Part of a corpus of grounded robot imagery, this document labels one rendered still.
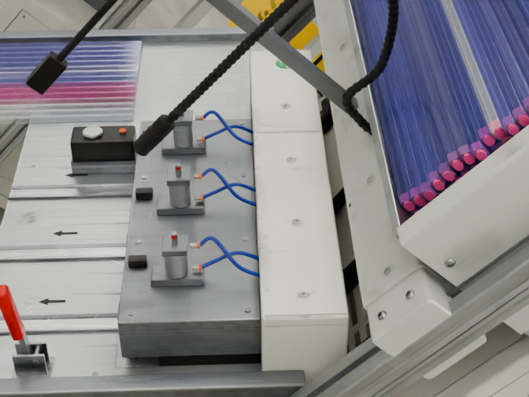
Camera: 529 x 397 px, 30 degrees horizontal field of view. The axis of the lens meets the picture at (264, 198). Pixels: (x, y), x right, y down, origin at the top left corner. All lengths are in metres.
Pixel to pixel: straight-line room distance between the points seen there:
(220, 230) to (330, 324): 0.18
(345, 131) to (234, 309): 0.24
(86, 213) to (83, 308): 0.16
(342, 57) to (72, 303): 0.42
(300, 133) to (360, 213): 0.21
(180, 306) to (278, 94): 0.36
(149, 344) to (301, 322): 0.15
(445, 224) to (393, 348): 0.12
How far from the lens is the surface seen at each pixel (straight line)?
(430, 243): 0.81
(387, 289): 0.86
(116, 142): 1.19
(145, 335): 0.95
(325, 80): 1.05
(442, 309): 0.83
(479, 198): 0.79
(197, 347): 0.96
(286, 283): 0.93
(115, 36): 1.49
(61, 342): 1.01
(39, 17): 2.37
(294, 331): 0.91
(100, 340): 1.01
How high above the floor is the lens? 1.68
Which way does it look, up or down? 26 degrees down
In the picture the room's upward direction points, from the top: 49 degrees clockwise
